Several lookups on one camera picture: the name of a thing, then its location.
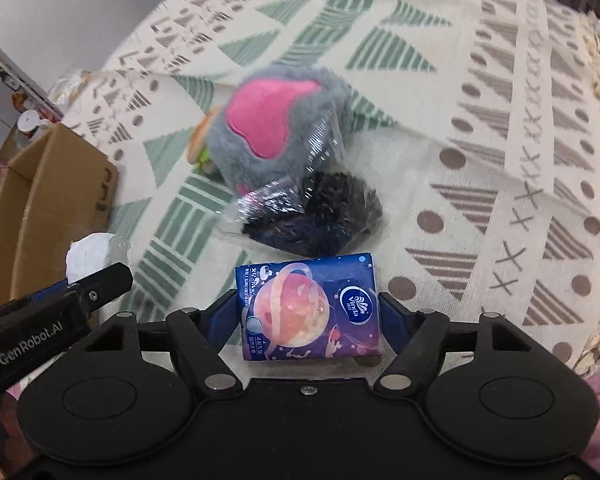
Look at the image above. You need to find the white cloth bundle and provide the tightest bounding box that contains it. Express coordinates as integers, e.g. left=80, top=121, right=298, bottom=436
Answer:
left=66, top=233, right=131, bottom=284

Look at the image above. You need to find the black item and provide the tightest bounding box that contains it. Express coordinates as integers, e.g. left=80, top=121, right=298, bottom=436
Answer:
left=221, top=108, right=384, bottom=258

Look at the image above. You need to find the plush hamburger toy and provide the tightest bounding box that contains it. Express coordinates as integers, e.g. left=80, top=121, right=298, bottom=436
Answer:
left=186, top=107, right=220, bottom=176

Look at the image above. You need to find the grey pink plush paw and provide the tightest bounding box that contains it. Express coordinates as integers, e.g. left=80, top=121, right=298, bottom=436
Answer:
left=204, top=64, right=353, bottom=196

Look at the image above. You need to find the brown cardboard box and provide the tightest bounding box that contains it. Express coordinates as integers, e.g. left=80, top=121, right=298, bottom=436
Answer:
left=0, top=124, right=119, bottom=307

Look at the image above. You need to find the blue tissue pack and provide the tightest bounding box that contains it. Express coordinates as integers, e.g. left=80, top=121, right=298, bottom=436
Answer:
left=235, top=252, right=381, bottom=362

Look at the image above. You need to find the white electric kettle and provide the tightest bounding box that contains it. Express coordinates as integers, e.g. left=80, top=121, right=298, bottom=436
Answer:
left=17, top=110, right=50, bottom=139

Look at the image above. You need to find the patterned cream green blanket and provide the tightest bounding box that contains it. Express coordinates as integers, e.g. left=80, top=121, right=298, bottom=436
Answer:
left=65, top=0, right=600, bottom=376

